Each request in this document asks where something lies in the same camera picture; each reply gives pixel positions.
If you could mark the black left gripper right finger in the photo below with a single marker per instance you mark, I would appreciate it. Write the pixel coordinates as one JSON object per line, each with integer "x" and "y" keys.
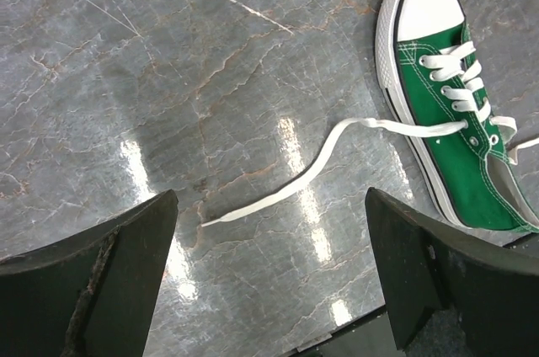
{"x": 426, "y": 266}

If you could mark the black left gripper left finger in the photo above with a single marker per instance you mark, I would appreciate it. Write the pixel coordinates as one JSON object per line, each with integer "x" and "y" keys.
{"x": 93, "y": 293}

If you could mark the white shoelace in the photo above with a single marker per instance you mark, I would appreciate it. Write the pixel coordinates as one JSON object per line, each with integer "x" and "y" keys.
{"x": 320, "y": 159}

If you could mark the green canvas sneaker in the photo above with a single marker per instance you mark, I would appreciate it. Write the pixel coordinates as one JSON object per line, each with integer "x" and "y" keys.
{"x": 468, "y": 174}

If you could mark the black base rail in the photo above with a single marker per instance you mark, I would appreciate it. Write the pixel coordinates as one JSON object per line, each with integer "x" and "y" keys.
{"x": 370, "y": 335}

